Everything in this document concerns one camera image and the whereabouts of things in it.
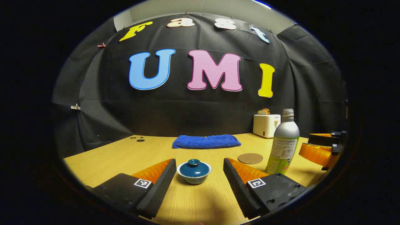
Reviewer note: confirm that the blue teacup lid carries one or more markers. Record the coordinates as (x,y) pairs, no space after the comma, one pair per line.
(194,170)

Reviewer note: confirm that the red clip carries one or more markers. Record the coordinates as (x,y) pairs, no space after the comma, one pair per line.
(101,45)

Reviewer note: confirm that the round brown coaster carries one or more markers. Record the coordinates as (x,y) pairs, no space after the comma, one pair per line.
(250,158)

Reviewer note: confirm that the bread slice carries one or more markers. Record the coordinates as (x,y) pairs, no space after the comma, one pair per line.
(264,111)

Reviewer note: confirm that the white clip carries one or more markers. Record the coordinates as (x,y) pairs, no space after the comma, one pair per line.
(75,107)

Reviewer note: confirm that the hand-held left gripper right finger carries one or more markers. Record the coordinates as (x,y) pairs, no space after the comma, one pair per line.
(239,190)

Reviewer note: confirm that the white and green teacup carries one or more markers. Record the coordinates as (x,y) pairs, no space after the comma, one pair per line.
(193,181)

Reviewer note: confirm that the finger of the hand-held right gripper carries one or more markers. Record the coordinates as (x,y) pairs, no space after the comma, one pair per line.
(318,154)
(323,140)

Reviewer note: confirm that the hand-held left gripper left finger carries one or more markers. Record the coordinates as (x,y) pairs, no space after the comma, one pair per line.
(159,190)

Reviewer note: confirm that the blue towel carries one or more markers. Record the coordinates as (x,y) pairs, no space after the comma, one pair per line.
(206,141)

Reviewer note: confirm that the black backdrop cloth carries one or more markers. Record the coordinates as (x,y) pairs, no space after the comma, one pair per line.
(200,109)

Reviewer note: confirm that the silver and green water bottle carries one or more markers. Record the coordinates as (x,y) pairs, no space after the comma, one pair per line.
(285,137)

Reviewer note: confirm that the white toaster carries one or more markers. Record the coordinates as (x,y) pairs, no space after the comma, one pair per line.
(265,125)

